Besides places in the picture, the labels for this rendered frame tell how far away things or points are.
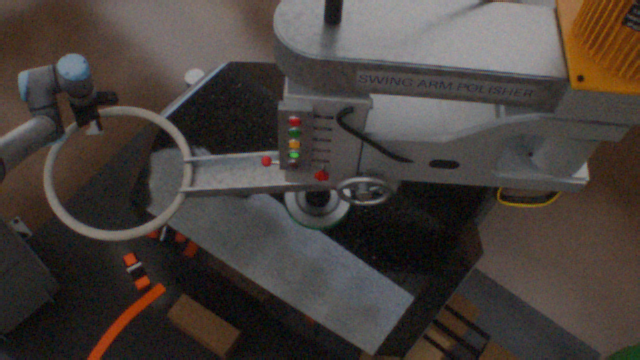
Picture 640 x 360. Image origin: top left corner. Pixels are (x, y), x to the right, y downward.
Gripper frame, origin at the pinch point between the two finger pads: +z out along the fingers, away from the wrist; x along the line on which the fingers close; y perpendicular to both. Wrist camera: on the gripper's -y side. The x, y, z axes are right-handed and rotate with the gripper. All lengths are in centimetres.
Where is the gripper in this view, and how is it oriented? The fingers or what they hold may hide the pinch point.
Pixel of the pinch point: (100, 126)
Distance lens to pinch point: 238.8
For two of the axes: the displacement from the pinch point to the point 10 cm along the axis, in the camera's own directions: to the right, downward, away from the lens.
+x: 4.3, 8.1, -3.9
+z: -1.0, 4.7, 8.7
